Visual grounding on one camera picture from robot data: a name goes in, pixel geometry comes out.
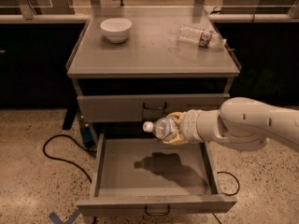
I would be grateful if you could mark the closed upper grey drawer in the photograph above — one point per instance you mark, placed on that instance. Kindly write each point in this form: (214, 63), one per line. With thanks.
(117, 108)

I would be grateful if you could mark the clear red label bottle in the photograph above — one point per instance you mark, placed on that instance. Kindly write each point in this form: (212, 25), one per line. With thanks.
(201, 38)

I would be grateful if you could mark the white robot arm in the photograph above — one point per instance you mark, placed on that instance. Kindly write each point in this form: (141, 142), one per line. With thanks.
(239, 124)

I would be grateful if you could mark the blue power adapter box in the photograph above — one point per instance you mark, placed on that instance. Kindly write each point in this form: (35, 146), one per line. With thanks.
(87, 137)

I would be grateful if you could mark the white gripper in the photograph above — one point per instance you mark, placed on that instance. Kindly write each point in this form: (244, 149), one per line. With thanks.
(189, 126)

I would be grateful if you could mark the open middle grey drawer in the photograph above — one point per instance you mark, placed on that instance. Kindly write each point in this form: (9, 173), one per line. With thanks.
(134, 177)

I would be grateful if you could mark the grey drawer cabinet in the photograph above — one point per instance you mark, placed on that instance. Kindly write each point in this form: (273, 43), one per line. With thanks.
(149, 61)

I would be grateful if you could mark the white ceramic bowl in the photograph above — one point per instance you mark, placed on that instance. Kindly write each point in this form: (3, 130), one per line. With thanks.
(116, 30)

